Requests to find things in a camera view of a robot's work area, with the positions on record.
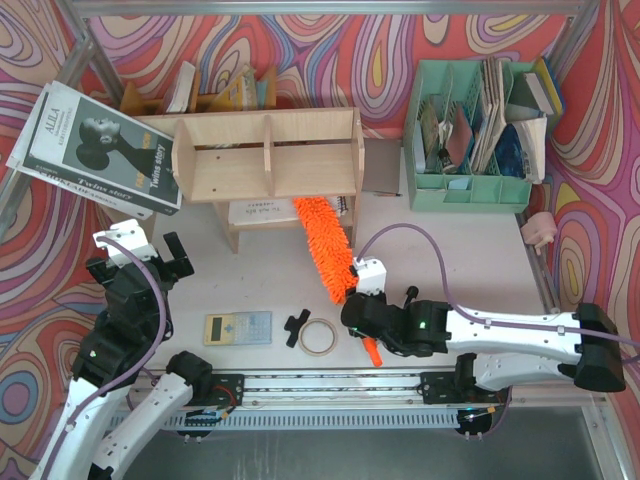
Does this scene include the orange microfiber duster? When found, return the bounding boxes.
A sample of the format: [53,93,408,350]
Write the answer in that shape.
[292,195,384,369]

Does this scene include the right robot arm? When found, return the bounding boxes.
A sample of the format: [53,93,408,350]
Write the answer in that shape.
[340,293,626,395]

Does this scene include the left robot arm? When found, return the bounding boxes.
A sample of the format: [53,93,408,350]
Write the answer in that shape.
[32,221,244,479]

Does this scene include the wooden bookshelf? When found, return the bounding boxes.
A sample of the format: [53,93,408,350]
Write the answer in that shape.
[140,107,365,251]

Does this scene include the masking tape roll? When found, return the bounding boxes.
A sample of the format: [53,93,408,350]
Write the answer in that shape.
[298,318,338,357]

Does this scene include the yellow calculator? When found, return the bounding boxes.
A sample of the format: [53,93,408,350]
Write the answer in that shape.
[204,311,272,346]

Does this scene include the white spiral notebook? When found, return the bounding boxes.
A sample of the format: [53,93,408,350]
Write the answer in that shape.
[227,195,348,226]

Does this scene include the black plastic clip piece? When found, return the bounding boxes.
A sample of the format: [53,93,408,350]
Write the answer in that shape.
[284,309,310,348]

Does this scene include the light blue paper pad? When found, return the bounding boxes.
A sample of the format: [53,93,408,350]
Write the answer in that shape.
[447,177,471,190]

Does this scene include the black white magazine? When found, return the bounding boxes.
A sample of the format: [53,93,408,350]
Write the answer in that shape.
[7,81,182,219]

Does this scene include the pink piggy figure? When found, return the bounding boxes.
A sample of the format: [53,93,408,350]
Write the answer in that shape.
[520,212,557,256]

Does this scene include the mint green desk organizer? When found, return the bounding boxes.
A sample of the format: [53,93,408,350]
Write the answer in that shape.
[403,58,561,215]

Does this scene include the books in green organizer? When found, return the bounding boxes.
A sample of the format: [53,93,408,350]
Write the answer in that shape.
[417,55,567,184]

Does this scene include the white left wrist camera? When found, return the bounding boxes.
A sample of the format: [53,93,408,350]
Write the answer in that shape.
[93,219,158,267]

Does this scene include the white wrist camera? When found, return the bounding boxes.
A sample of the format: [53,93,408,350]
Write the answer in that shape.
[93,219,158,267]
[353,257,387,296]

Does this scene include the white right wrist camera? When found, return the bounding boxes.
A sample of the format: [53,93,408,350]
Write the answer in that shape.
[353,257,387,296]

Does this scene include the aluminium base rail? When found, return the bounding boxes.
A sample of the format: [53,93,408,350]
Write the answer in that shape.
[160,368,606,440]

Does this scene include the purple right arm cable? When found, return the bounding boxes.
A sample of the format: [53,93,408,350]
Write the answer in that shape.
[355,223,640,346]

